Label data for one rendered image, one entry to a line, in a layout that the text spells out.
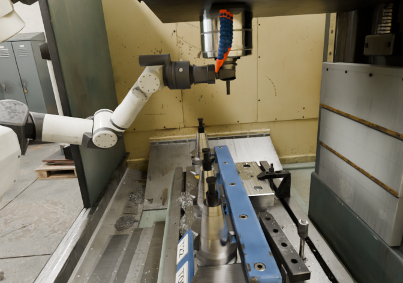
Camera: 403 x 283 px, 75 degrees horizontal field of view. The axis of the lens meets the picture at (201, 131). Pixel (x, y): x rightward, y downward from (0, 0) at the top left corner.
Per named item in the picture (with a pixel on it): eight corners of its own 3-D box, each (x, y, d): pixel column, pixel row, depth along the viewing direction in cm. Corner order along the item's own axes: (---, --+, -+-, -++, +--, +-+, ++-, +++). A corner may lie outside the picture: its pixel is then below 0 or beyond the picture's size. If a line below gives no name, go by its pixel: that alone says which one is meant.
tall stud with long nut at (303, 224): (298, 261, 75) (300, 223, 71) (294, 254, 77) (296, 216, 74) (307, 261, 75) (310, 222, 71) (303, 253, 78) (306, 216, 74)
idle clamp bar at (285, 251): (291, 295, 65) (291, 275, 63) (256, 228, 90) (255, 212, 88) (310, 292, 65) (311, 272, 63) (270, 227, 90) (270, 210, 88)
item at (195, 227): (191, 241, 41) (191, 237, 41) (191, 220, 46) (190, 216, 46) (235, 237, 41) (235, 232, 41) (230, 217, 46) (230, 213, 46)
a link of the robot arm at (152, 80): (177, 95, 81) (140, 97, 81) (180, 83, 90) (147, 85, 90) (173, 58, 75) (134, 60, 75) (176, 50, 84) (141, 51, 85)
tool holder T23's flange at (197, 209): (228, 222, 46) (228, 209, 45) (194, 225, 46) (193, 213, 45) (223, 202, 52) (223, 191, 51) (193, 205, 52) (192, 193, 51)
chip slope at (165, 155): (138, 229, 137) (131, 185, 129) (154, 173, 201) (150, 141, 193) (306, 216, 139) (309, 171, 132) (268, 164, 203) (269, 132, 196)
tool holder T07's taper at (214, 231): (235, 249, 36) (233, 207, 34) (204, 257, 35) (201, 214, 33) (223, 229, 40) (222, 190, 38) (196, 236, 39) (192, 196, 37)
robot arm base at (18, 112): (16, 167, 81) (-24, 154, 80) (39, 141, 92) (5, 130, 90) (15, 131, 73) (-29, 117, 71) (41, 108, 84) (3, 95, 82)
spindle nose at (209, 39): (256, 56, 74) (256, 9, 70) (200, 59, 75) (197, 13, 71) (249, 54, 89) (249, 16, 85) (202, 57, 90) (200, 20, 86)
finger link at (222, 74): (235, 78, 81) (214, 79, 81) (234, 67, 80) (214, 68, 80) (235, 78, 80) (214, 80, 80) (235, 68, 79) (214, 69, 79)
